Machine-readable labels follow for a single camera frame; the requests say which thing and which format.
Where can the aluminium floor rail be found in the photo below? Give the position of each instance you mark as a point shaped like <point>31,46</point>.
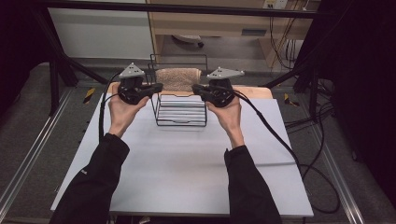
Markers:
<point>31,149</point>
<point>342,183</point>

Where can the black metal stand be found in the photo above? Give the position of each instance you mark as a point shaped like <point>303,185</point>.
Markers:
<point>313,90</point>
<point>54,84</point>

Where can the black curtain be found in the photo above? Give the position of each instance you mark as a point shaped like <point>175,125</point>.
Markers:
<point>358,77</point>

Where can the black metal frame bar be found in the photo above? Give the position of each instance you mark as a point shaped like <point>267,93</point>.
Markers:
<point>186,8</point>

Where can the office chair base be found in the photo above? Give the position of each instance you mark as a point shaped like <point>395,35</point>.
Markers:
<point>186,39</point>

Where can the person's left hand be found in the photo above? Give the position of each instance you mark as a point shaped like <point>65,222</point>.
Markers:
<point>121,115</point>

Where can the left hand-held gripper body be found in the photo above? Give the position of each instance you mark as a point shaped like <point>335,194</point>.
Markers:
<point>132,90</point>

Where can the white power strip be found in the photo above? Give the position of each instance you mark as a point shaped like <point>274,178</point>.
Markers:
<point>275,3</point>

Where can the light wooden board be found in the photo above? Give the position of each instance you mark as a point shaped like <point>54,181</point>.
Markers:
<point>255,92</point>

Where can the beige terry towel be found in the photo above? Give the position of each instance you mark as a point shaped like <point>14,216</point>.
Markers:
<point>177,79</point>

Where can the white cabinet panel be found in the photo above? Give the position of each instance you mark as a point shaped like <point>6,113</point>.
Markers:
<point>99,34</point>

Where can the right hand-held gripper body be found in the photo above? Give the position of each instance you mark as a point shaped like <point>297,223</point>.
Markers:
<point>219,93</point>

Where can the light wooden desk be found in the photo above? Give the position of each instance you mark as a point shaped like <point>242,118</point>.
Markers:
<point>218,23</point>

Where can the person's right hand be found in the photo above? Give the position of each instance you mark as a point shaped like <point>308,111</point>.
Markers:
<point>230,118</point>

